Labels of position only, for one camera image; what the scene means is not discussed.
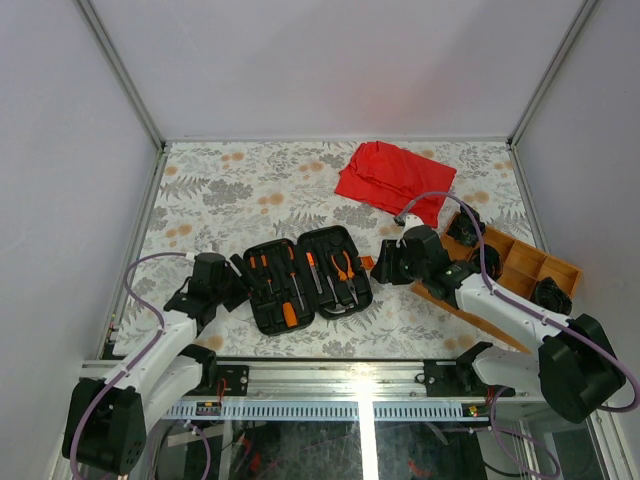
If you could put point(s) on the aluminium front rail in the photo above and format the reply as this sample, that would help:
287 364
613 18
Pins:
314 390

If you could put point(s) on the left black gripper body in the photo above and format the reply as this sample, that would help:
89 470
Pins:
218 294

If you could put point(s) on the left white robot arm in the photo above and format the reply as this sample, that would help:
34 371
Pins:
110 417

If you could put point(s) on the orange handled utility knife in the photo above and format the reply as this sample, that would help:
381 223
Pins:
314 272

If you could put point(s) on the orange black pliers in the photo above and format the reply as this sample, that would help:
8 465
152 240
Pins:
343 266

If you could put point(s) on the red folded cloth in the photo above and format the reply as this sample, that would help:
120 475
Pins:
388 177

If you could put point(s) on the black plastic tool case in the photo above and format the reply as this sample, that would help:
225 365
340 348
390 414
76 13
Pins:
267 310

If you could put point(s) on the small orange black screwdriver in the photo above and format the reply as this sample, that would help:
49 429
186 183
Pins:
266 272

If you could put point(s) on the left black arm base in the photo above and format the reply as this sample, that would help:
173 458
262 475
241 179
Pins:
220 380

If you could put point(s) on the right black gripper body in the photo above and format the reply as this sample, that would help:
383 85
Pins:
420 271

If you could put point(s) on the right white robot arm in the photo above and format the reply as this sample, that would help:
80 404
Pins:
568 361

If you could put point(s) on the wooden compartment tray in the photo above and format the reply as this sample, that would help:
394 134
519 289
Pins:
522 268

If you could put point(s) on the black handled hammer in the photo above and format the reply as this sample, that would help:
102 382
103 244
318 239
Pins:
333 308

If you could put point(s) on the black tape roll right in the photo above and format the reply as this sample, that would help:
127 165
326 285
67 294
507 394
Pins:
550 296

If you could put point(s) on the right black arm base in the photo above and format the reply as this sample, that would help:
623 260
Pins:
444 378

